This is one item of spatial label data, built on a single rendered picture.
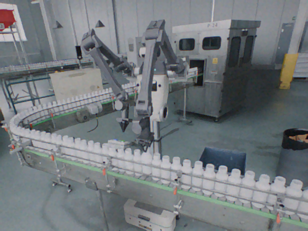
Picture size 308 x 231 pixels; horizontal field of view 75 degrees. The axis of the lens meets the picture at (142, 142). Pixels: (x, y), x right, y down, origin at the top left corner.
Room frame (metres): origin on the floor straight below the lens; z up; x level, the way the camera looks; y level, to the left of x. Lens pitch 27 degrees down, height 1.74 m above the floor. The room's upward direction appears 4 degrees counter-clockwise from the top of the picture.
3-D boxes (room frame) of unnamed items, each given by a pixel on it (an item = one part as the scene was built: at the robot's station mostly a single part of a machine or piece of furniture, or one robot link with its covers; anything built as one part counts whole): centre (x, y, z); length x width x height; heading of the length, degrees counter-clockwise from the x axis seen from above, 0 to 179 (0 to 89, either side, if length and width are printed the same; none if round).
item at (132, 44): (7.48, -0.12, 0.96); 0.82 x 0.50 x 1.91; 133
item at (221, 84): (5.13, -1.86, 1.00); 1.60 x 1.30 x 2.00; 133
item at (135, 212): (1.68, -0.11, 0.24); 0.68 x 0.53 x 0.41; 151
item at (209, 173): (0.83, -0.33, 1.08); 0.06 x 0.06 x 0.17
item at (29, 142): (1.44, 0.96, 0.96); 0.23 x 0.10 x 0.27; 151
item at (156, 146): (1.68, -0.12, 0.74); 0.11 x 0.11 x 0.40; 61
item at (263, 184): (0.71, -0.54, 1.08); 0.06 x 0.06 x 0.17
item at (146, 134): (1.00, -0.02, 1.30); 0.10 x 0.07 x 0.07; 151
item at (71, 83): (5.34, 1.57, 0.59); 1.10 x 0.62 x 1.18; 133
